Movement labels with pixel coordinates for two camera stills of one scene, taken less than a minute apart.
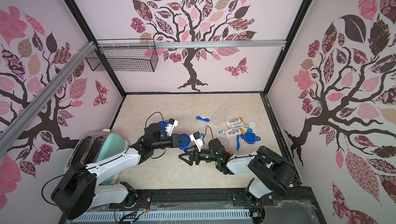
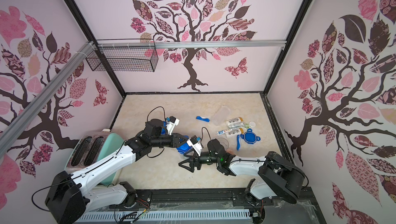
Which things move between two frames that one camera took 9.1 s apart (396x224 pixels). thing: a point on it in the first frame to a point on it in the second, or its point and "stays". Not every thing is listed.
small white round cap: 252,124 stays
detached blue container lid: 250,137 stays
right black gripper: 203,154 to 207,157
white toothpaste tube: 225,131 stays
